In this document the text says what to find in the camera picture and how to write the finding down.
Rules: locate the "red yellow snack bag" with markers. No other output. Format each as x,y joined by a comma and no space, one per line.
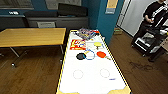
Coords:
77,44

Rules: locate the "yellow paddle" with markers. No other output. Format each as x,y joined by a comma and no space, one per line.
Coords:
97,44

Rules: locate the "red bowl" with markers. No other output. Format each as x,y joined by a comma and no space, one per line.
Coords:
96,31

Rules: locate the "brown cardboard floor box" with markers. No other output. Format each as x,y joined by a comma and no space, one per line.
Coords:
117,31

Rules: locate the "yellow air hockey table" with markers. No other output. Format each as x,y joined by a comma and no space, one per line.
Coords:
93,85

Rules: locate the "black sofa cushion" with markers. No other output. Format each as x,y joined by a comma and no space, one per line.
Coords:
73,10

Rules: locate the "white rectangular label plate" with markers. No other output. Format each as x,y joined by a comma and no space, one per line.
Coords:
46,25

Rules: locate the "interior glass window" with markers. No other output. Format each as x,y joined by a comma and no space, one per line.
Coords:
16,4
63,3

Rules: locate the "yellow wooden table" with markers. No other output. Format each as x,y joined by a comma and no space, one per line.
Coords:
33,36

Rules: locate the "dark sofa bench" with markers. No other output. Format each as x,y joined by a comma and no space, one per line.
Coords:
33,18

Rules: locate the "black wheeled cart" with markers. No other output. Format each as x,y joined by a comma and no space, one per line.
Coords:
148,43

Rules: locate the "person in black shirt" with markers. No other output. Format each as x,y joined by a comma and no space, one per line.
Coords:
153,15

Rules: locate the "yellow wall poster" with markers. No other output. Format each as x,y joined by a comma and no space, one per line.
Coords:
111,6

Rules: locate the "white wall outlet strip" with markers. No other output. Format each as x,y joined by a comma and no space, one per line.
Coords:
14,13

